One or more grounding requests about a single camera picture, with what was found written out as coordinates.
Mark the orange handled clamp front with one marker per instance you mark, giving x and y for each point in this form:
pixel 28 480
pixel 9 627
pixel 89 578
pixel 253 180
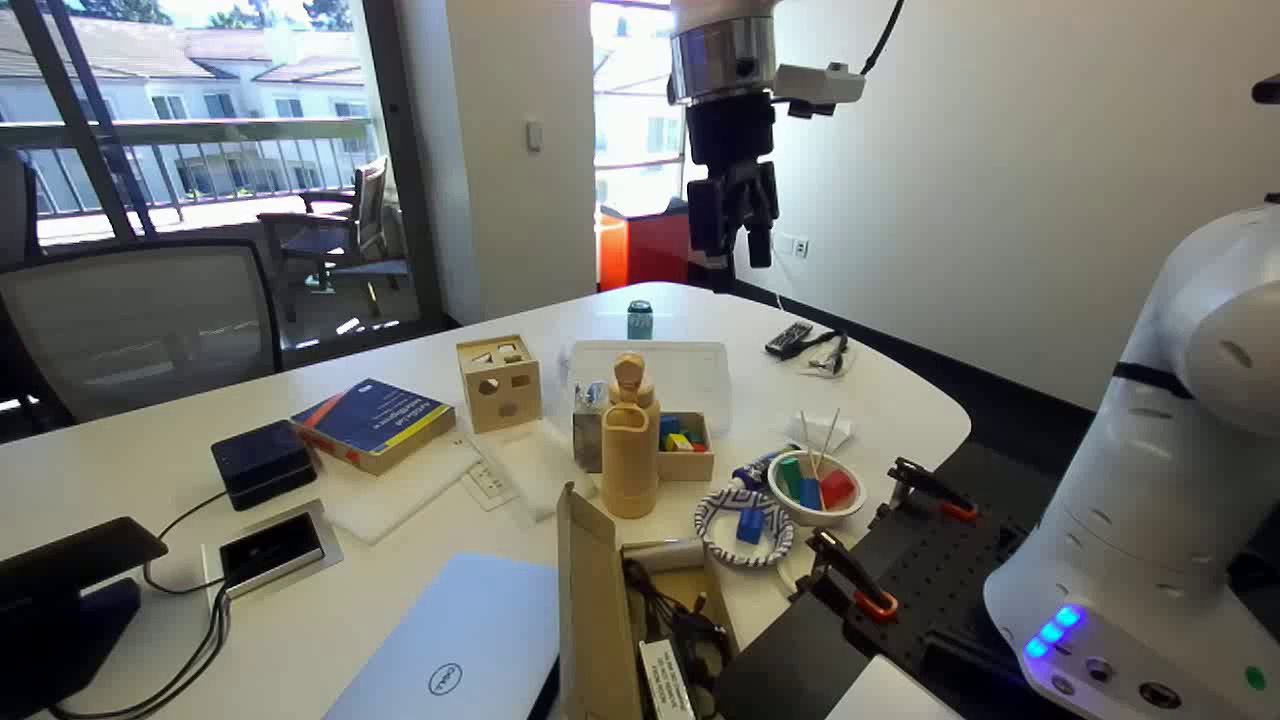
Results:
pixel 864 594

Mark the black phone on pad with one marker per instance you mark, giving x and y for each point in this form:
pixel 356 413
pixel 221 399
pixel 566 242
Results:
pixel 273 548

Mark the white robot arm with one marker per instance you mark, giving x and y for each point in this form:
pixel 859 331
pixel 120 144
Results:
pixel 1118 600

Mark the teal can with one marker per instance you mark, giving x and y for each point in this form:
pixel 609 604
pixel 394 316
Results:
pixel 636 321

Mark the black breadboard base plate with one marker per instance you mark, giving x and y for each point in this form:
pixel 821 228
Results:
pixel 893 627

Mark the orange handled clamp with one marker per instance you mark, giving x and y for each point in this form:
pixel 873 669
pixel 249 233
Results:
pixel 864 594
pixel 919 479

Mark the black square device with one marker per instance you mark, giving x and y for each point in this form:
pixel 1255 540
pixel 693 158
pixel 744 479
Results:
pixel 263 464

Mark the orange handled clamp rear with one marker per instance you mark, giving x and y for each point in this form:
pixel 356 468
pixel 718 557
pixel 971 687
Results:
pixel 919 479

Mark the wooden shape sorter box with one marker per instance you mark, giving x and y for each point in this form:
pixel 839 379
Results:
pixel 501 381

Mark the outdoor patio chair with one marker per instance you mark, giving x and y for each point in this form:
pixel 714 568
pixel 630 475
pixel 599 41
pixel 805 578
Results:
pixel 334 238

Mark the white bowl with blocks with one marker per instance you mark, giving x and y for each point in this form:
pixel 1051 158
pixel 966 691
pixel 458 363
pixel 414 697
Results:
pixel 812 488

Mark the black remote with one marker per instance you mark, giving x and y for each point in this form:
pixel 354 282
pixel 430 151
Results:
pixel 788 342

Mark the black monitor stand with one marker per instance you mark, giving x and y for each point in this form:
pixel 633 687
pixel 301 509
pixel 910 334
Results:
pixel 62 611

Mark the blue and yellow book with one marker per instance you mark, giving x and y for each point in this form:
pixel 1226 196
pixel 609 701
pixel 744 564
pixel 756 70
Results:
pixel 372 425

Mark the clear plastic container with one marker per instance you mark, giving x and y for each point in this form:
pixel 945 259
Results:
pixel 585 425

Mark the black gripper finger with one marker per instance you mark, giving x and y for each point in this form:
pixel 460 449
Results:
pixel 704 225
pixel 761 213

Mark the blue patterned plate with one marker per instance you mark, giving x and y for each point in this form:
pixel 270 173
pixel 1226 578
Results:
pixel 744 530

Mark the grey mesh office chair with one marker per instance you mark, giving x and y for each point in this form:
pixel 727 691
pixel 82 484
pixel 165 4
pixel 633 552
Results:
pixel 137 327

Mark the tall wooden bottle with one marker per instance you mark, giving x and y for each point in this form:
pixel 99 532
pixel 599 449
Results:
pixel 630 440

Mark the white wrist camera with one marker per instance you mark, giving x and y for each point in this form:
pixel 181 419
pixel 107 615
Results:
pixel 816 91

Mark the silver laptop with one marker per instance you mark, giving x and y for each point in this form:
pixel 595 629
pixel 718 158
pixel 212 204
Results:
pixel 478 646

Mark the open cardboard box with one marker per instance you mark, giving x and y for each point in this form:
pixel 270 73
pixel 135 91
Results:
pixel 641 627

